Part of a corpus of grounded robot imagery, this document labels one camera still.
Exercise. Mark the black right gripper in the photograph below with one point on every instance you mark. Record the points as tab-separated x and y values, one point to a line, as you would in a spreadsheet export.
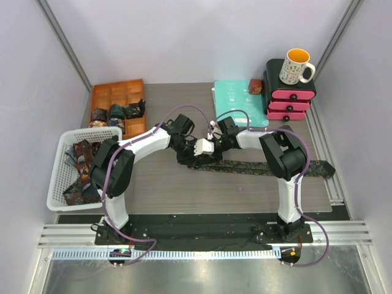
217	156

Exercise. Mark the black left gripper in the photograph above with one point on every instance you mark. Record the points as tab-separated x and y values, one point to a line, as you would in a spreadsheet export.
185	160

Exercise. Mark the dark floral patterned tie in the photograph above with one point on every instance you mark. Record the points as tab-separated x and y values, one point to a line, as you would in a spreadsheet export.
242	167

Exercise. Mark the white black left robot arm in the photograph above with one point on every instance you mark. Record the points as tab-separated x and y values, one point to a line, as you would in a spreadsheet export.
113	164

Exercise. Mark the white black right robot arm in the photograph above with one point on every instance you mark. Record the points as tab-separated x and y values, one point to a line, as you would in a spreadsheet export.
275	144

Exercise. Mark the teal booklet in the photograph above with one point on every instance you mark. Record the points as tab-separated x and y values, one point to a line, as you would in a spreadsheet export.
234	95

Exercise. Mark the small brown box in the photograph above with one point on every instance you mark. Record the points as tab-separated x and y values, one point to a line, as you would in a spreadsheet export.
255	86

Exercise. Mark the black pink drawer organizer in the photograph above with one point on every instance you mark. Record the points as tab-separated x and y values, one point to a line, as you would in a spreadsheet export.
285	102

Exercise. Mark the rolled navy dotted tie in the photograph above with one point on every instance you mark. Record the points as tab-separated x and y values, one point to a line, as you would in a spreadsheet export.
117	122

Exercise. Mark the rolled dark green tie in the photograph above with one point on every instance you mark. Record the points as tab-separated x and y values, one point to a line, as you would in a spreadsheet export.
116	112

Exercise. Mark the orange wooden compartment tray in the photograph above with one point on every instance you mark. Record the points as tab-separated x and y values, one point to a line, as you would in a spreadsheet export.
121	93

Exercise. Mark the rolled gold floral tie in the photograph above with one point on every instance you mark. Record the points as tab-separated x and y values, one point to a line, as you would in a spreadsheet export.
97	123

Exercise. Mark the rolled brown tie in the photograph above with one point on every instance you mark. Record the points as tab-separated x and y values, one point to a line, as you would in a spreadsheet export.
99	114

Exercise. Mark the floral mug orange inside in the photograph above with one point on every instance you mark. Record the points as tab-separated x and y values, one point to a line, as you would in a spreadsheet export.
297	60

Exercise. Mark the red patterned tie in basket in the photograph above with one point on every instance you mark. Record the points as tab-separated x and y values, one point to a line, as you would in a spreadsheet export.
80	156

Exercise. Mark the white plastic basket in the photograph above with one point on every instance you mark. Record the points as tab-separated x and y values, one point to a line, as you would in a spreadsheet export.
64	175

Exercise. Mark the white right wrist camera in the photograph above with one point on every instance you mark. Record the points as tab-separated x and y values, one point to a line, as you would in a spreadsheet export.
214	131

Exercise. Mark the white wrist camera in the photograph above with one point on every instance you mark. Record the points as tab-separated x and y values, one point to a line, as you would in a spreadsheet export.
203	146
214	131

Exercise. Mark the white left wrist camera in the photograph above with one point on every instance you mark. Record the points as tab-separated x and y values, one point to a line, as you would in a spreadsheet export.
203	146

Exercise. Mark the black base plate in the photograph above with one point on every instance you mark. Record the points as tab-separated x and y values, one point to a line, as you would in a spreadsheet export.
212	230

